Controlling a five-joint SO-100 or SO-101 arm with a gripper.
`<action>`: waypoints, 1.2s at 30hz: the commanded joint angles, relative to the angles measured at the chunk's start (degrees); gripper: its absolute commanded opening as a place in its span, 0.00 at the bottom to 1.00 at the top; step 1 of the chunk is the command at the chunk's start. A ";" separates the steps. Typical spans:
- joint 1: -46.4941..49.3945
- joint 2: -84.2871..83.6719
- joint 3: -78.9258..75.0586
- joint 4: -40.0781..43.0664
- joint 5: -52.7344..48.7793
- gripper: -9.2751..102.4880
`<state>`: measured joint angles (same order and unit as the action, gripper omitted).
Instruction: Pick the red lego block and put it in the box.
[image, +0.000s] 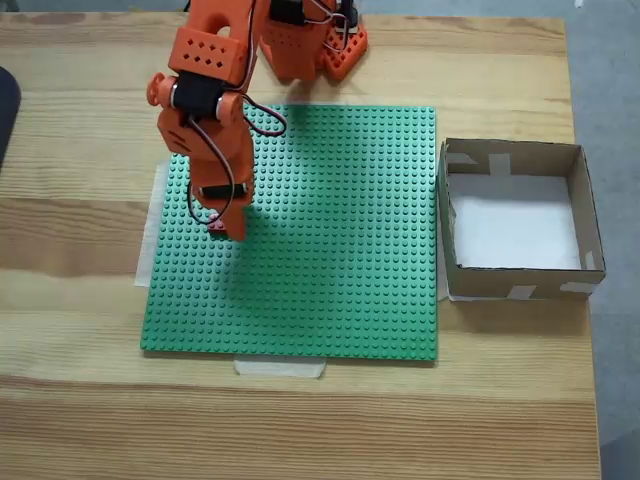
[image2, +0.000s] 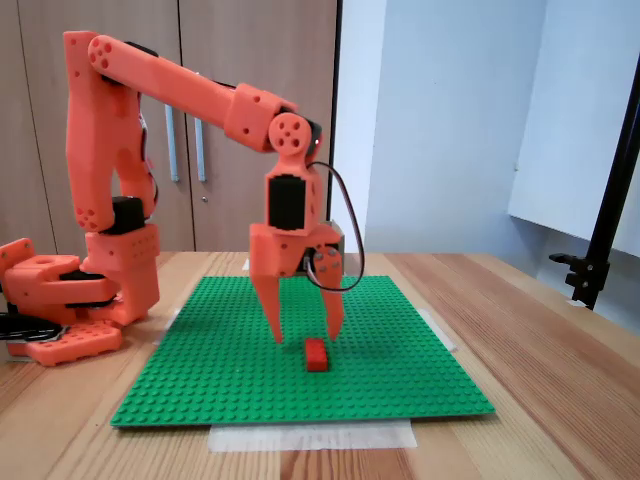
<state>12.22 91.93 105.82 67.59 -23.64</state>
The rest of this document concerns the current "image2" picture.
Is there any red lego block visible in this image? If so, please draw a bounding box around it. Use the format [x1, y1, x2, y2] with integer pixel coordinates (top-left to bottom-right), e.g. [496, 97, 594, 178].
[304, 337, 331, 374]

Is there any green lego baseplate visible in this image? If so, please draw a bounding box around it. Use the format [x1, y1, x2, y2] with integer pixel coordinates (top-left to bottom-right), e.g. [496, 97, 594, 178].
[109, 274, 497, 430]

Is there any wide masking tape strip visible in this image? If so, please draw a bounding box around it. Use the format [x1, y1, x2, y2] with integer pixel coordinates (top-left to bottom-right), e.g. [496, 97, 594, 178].
[208, 419, 419, 454]

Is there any brown wooden cabinet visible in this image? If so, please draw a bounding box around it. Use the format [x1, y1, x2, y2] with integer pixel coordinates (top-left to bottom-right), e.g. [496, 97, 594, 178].
[0, 0, 344, 254]

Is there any black white servo cable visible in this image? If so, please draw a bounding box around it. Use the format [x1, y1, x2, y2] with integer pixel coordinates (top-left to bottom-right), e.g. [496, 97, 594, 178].
[305, 160, 367, 294]

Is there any metal cabinet handle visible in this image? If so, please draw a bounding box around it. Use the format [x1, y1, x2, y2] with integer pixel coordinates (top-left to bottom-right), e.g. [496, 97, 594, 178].
[193, 117, 208, 183]
[164, 103, 181, 183]

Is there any black camera stand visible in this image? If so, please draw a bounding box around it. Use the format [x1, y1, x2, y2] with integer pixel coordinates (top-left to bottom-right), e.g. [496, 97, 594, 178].
[548, 74, 640, 312]

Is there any white wall panel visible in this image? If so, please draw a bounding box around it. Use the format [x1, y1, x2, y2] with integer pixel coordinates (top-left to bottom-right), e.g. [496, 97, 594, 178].
[508, 0, 640, 259]

